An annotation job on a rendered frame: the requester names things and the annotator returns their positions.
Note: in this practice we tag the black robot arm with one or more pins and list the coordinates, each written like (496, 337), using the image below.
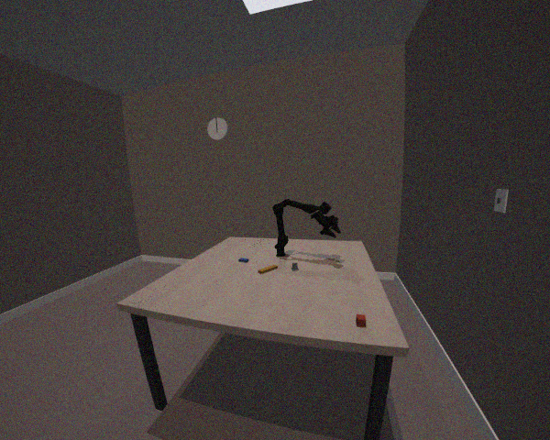
(308, 208)

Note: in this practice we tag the small red block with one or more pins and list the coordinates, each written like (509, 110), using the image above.
(361, 320)

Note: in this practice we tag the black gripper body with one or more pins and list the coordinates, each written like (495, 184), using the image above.
(326, 224)

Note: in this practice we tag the yellow-brown bar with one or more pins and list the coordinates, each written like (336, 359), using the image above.
(267, 269)

